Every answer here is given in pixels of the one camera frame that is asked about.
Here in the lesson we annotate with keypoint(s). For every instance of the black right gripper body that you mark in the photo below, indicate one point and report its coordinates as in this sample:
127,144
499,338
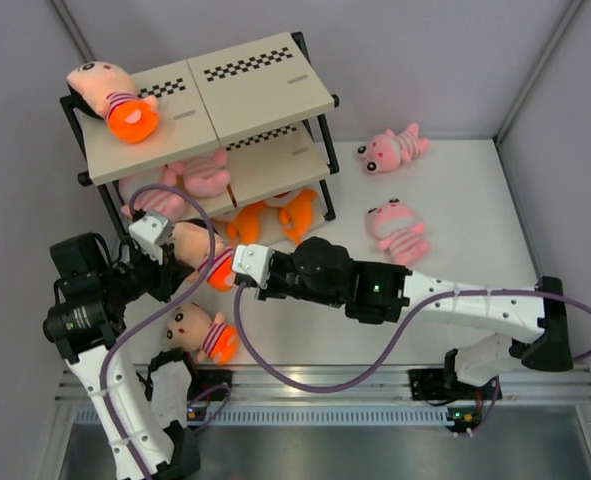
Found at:
287,282

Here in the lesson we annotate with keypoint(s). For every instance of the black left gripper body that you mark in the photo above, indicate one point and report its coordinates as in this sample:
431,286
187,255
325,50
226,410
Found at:
140,275

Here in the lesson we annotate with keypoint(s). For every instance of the orange shark plush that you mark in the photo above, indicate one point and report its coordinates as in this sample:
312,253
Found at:
243,225
295,212

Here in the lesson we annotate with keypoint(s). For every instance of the boy doll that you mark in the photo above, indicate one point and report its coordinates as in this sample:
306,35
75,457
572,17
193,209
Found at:
206,338
193,248

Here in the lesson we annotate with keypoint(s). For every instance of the pink frog plush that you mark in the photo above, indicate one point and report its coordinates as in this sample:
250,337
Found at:
398,231
388,151

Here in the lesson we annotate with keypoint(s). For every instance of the boy doll table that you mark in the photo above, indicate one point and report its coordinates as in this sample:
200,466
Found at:
107,92

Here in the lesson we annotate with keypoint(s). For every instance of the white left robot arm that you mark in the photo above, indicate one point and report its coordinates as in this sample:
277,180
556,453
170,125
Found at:
86,324

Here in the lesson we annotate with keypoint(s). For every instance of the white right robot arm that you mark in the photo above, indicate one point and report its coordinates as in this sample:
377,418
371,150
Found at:
526,327

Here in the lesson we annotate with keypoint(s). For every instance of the pink frog plush shelf left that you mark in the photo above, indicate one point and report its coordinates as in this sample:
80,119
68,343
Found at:
169,204

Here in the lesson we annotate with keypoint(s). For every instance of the pink frog plush shelf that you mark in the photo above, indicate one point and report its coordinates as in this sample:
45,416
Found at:
169,204
204,176

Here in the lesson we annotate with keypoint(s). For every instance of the pink frog plush shelf right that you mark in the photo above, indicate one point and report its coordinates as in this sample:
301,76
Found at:
204,176

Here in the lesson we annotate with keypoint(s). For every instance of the beige three-tier shelf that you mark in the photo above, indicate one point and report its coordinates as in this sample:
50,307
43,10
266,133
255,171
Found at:
260,101

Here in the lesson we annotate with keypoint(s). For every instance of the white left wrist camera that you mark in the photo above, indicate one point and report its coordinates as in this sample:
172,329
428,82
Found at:
152,232

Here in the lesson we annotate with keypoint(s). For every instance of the aluminium mounting rail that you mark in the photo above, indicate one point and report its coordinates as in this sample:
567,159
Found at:
325,396

